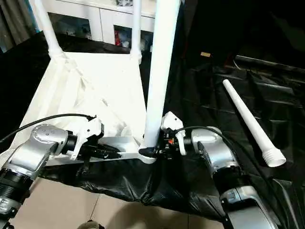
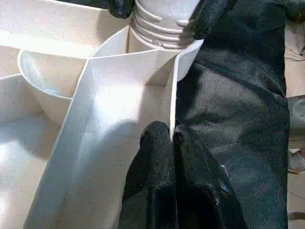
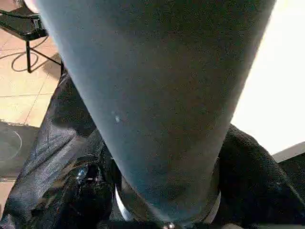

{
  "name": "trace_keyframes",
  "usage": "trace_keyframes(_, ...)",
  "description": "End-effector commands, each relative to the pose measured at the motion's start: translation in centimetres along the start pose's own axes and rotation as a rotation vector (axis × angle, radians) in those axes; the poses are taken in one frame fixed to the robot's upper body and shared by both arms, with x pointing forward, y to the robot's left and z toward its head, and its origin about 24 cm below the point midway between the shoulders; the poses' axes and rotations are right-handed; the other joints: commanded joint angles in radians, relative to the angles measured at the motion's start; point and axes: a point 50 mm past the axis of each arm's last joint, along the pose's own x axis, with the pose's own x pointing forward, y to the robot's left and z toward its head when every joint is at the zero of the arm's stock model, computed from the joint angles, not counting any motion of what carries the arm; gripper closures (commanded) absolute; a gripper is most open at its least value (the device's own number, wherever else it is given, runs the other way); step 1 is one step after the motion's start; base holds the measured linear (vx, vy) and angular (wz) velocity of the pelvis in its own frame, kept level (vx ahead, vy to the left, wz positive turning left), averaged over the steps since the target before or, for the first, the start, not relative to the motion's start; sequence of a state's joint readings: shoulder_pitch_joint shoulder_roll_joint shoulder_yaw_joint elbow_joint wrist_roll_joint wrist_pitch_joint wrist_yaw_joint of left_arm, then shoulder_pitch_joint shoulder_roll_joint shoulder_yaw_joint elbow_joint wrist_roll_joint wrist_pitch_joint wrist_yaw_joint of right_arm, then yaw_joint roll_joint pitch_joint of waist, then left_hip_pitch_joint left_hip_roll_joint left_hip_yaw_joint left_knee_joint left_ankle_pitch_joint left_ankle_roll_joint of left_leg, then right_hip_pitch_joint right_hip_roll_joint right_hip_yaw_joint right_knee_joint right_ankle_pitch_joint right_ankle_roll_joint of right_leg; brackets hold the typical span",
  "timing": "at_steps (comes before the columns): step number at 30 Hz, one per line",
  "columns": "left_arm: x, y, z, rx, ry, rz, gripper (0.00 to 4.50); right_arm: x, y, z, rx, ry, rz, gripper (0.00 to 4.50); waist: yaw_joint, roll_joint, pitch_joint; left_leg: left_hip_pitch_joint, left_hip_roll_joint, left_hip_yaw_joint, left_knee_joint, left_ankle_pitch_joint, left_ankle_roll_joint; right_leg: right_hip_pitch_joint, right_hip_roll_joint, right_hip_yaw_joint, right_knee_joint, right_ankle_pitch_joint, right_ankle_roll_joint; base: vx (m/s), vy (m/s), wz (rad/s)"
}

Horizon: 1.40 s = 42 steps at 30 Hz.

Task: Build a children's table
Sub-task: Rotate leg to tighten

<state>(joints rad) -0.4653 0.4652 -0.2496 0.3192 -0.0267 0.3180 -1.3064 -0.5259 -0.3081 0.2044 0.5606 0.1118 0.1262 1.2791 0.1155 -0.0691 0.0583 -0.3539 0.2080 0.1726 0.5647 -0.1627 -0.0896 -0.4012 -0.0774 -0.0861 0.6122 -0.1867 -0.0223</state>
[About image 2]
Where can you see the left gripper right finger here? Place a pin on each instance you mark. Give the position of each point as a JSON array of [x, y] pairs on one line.
[[202, 195]]

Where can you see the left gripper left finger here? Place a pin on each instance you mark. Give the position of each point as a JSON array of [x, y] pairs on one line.
[[152, 179]]

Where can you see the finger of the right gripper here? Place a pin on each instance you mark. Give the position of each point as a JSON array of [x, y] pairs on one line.
[[119, 7], [209, 19]]

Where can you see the white plastic table leg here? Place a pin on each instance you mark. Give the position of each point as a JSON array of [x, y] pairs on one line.
[[162, 14]]

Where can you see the white plastic table top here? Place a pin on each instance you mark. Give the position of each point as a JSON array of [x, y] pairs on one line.
[[71, 119]]

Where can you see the black work mat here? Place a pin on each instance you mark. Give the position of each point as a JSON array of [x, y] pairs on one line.
[[238, 95]]

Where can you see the grey white shoe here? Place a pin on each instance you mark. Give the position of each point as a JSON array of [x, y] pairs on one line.
[[296, 162]]

